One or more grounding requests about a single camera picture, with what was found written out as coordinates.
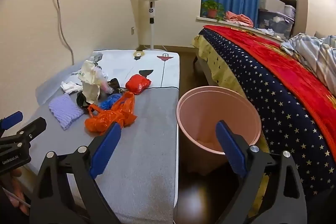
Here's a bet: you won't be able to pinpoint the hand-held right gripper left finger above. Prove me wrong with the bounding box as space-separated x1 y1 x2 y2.
29 122 124 224

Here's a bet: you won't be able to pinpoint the cream wrapper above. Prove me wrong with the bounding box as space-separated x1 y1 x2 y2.
78 60 108 104

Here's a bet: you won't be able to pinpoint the small white storage box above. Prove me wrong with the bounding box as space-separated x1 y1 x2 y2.
284 5 297 17

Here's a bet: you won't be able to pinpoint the white tissue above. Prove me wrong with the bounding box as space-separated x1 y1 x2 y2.
61 80 83 94

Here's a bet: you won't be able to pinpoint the clear lidded storage box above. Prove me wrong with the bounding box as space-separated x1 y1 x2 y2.
259 9 295 38

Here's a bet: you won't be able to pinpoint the foam mesh sleeve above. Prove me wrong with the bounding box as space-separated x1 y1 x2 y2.
49 94 84 131

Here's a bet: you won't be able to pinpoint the orange plastic bag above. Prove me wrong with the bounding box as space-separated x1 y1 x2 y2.
84 91 138 135

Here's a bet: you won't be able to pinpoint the plaid quilt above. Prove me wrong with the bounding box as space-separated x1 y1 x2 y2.
280 33 336 97

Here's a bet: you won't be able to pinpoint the white window sill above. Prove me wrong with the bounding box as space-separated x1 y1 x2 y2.
196 17 281 38

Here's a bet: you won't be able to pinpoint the printed table cloth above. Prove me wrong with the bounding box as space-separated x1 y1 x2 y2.
16 50 180 224

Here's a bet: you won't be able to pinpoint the blue plastic bag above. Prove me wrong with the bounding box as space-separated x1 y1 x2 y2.
99 93 123 110

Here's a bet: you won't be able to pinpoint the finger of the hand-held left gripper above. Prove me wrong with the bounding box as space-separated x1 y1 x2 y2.
0 117 47 155
0 111 24 136

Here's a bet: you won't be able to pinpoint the person's left hand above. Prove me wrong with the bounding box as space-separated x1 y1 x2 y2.
0 169 30 216

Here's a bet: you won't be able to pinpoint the grey wall cable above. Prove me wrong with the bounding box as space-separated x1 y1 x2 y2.
55 0 75 65

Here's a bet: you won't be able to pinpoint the bed with star blanket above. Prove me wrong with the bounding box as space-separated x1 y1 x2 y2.
198 28 336 195

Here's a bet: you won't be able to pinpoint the pink waste bin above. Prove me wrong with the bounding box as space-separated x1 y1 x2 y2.
176 86 261 172

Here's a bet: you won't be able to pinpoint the potted green plant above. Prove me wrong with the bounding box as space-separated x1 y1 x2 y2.
201 0 226 21

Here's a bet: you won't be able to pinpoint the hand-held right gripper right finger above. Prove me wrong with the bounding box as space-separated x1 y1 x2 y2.
214 120 307 224

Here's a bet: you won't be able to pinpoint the beige storage box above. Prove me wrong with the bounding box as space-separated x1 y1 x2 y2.
259 0 286 13

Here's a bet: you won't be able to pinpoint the red plastic bag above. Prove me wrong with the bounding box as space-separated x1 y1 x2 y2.
125 74 152 95

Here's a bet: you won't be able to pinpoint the red plush blanket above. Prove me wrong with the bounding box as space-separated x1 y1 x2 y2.
203 25 336 153

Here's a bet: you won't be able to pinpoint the yellow star bed sheet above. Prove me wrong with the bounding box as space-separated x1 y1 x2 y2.
193 34 272 219

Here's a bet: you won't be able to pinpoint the white cloth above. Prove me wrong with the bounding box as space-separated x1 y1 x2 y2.
257 28 276 37

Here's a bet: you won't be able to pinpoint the pink folded clothes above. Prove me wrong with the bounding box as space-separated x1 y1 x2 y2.
224 11 254 28

